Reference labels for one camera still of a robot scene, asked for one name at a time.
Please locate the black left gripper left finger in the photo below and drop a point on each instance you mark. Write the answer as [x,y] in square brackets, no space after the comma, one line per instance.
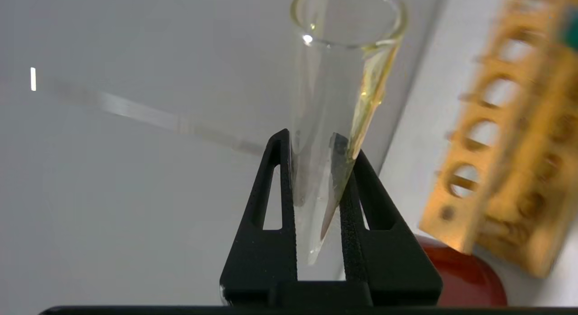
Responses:
[257,260]

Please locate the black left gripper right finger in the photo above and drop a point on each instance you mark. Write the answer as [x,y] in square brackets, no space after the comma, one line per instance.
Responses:
[393,265]

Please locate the yellow liquid test tube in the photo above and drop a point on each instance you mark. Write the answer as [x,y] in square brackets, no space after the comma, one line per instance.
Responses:
[325,102]

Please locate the wooden test tube rack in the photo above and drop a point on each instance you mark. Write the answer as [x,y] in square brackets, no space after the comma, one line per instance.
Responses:
[519,170]

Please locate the red cup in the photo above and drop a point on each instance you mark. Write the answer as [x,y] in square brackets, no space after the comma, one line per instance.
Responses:
[465,279]

